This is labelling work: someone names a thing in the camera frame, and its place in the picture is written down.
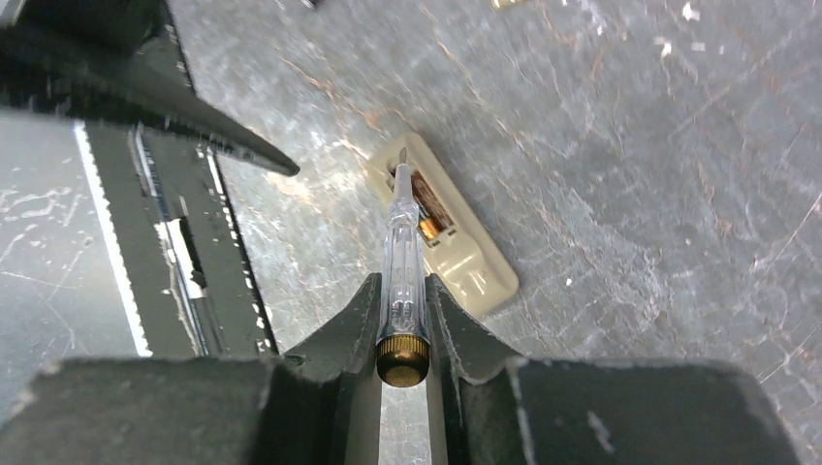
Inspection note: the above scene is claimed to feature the clear handle screwdriver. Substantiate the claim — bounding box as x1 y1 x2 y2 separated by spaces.
375 148 430 388

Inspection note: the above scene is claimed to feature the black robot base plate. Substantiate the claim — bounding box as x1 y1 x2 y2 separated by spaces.
85 123 278 358

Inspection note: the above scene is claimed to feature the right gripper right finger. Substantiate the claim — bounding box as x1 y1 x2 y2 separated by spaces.
426 275 799 464

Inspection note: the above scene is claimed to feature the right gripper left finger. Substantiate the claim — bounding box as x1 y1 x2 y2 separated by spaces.
1 273 381 464

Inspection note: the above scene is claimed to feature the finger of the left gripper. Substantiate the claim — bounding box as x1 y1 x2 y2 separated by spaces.
1 1 300 176

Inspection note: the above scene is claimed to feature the beige battery cover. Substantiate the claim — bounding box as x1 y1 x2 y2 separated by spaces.
491 0 524 10

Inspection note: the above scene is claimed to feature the white slotted cable duct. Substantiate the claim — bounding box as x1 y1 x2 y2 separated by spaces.
73 120 153 357

